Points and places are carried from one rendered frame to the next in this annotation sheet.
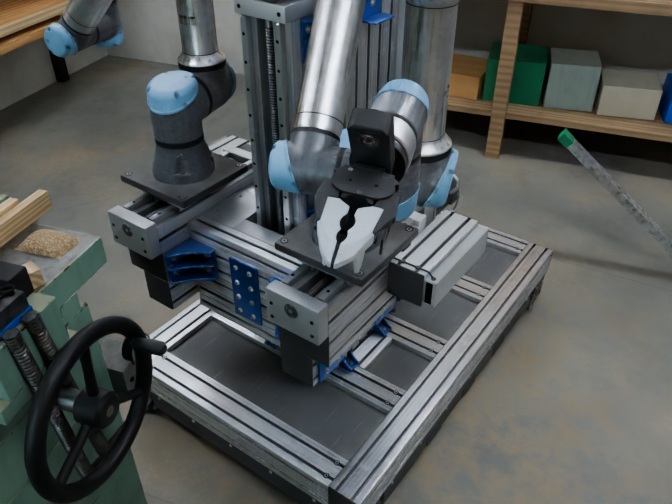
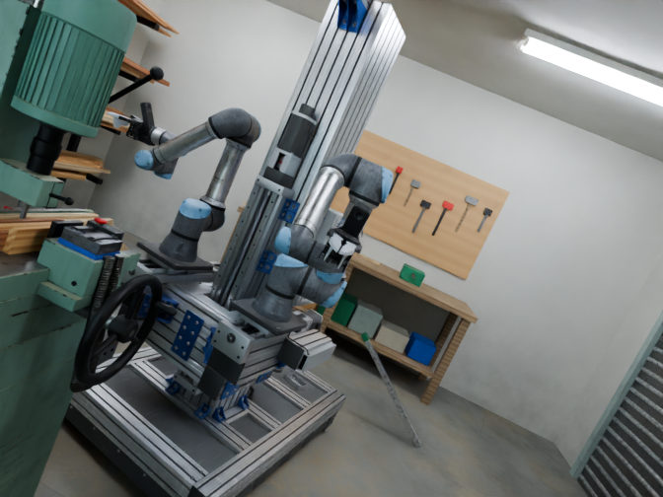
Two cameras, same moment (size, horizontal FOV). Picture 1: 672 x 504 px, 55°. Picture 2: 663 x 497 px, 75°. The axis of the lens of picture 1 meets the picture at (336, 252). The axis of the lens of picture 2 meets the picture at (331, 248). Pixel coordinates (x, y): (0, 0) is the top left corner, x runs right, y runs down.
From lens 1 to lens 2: 0.52 m
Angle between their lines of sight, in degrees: 31
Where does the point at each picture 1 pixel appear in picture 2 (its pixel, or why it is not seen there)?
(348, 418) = (211, 450)
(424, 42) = not seen: hidden behind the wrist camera
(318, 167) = (304, 243)
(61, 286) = not seen: hidden behind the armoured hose
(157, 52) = (121, 221)
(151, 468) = not seen: hidden behind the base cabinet
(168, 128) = (185, 225)
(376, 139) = (364, 215)
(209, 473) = (86, 474)
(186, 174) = (182, 254)
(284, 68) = (269, 216)
